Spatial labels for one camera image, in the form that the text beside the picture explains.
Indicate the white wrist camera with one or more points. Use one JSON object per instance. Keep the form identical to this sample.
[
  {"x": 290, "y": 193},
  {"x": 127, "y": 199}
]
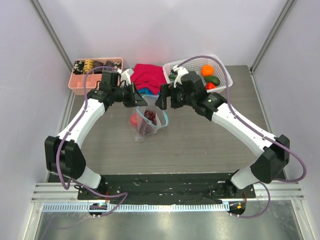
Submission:
[
  {"x": 125, "y": 77},
  {"x": 180, "y": 72}
]

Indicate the floral end roll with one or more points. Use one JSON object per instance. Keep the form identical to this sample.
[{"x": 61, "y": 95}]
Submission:
[{"x": 117, "y": 65}]

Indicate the black patterned roll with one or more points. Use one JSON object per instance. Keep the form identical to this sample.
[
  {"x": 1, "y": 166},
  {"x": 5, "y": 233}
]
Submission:
[{"x": 109, "y": 66}]

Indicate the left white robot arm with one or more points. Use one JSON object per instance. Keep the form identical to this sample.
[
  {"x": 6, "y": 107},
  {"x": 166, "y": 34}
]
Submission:
[{"x": 63, "y": 153}]

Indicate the red folded cloth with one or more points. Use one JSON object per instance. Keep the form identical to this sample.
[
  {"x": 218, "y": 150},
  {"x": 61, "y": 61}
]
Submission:
[{"x": 148, "y": 76}]

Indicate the dark brown roll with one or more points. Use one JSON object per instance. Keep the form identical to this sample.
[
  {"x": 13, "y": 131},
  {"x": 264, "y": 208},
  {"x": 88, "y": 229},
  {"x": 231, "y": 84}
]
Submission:
[{"x": 97, "y": 67}]

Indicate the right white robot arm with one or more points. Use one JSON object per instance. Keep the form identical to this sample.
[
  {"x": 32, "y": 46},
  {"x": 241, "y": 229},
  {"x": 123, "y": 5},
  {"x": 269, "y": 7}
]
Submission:
[{"x": 271, "y": 158}]

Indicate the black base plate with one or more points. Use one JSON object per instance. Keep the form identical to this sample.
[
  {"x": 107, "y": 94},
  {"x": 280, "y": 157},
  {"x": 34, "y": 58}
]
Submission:
[{"x": 116, "y": 184}]

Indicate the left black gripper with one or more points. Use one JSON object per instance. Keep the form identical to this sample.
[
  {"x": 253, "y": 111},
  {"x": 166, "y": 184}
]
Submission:
[{"x": 135, "y": 99}]

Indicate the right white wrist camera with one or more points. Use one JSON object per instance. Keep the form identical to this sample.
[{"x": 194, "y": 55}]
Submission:
[{"x": 180, "y": 72}]

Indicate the blue folded cloth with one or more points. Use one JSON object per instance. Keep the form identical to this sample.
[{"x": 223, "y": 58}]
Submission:
[{"x": 146, "y": 91}]

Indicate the clear zip top bag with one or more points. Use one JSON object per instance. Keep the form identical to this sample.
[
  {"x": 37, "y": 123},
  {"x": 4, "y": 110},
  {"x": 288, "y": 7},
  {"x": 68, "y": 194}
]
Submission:
[{"x": 161, "y": 117}]

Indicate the aluminium frame rail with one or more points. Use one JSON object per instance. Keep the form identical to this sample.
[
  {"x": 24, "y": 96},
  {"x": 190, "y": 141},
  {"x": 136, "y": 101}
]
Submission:
[{"x": 278, "y": 191}]

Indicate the red apple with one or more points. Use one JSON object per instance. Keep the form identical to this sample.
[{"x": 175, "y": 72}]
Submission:
[{"x": 133, "y": 120}]

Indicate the purple grape bunch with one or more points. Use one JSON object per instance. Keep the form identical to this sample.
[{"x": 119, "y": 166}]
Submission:
[{"x": 148, "y": 123}]

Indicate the green avocado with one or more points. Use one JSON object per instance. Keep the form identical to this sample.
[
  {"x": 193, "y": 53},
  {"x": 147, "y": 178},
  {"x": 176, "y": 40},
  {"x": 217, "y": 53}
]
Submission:
[{"x": 212, "y": 79}]

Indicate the red pepper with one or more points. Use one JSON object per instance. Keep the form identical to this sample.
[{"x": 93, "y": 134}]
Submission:
[{"x": 210, "y": 86}]

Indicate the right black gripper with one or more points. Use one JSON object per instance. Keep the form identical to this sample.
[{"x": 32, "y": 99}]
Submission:
[{"x": 170, "y": 96}]

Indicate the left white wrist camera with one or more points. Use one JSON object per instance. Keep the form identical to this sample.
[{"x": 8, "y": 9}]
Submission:
[{"x": 125, "y": 77}]

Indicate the white slotted cable duct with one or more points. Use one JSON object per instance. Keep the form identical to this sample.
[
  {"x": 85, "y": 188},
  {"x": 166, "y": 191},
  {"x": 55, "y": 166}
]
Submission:
[{"x": 99, "y": 207}]

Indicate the yellow striped roll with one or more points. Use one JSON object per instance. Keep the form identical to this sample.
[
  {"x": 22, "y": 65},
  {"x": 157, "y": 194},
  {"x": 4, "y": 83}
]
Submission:
[{"x": 88, "y": 65}]

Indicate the orange fruit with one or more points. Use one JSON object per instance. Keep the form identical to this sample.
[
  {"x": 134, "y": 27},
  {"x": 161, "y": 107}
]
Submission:
[{"x": 207, "y": 70}]

